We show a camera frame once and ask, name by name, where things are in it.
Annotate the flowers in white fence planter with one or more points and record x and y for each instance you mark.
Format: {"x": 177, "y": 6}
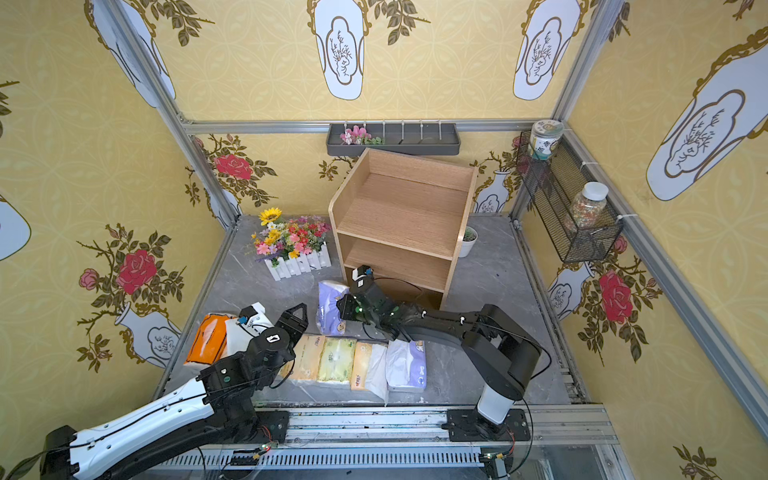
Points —
{"x": 294, "y": 246}

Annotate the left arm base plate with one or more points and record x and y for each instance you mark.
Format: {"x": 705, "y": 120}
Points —
{"x": 271, "y": 426}

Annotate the small pink flower plant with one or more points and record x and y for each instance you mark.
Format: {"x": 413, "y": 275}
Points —
{"x": 359, "y": 136}

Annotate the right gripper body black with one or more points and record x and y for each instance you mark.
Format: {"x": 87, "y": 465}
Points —
{"x": 352, "y": 303}

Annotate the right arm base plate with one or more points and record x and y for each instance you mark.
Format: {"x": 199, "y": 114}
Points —
{"x": 486, "y": 425}

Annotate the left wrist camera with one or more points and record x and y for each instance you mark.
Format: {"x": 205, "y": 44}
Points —
{"x": 254, "y": 316}

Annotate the wooden three-tier shelf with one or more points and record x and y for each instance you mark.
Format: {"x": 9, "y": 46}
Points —
{"x": 405, "y": 217}

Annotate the aluminium front rail frame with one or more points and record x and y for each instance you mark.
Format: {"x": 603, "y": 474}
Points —
{"x": 428, "y": 441}

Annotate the purple tissue pack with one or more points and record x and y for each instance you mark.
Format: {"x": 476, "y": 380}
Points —
{"x": 406, "y": 366}
{"x": 328, "y": 318}

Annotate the black wire wall basket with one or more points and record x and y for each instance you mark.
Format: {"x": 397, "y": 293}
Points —
{"x": 553, "y": 186}

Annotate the beige orange tissue pack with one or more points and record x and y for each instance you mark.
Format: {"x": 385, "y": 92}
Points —
{"x": 308, "y": 353}

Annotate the grey wall tray shelf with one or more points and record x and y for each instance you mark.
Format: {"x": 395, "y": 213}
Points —
{"x": 421, "y": 138}

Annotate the pale orange tissue pack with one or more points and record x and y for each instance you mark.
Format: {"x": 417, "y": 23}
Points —
{"x": 369, "y": 369}

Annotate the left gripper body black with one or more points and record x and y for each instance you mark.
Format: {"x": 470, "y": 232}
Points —
{"x": 287, "y": 324}

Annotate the yellow green tissue pack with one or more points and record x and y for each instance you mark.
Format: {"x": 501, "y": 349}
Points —
{"x": 337, "y": 360}

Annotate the white lidded patterned jar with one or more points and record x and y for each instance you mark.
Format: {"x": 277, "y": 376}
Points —
{"x": 544, "y": 138}

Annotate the small white potted plant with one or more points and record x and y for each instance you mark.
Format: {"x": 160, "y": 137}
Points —
{"x": 469, "y": 239}

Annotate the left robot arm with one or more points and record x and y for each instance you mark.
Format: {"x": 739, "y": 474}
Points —
{"x": 214, "y": 407}

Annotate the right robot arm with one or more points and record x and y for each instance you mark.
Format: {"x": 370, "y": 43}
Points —
{"x": 502, "y": 352}

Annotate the clear jar with snacks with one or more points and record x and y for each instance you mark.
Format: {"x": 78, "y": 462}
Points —
{"x": 586, "y": 206}

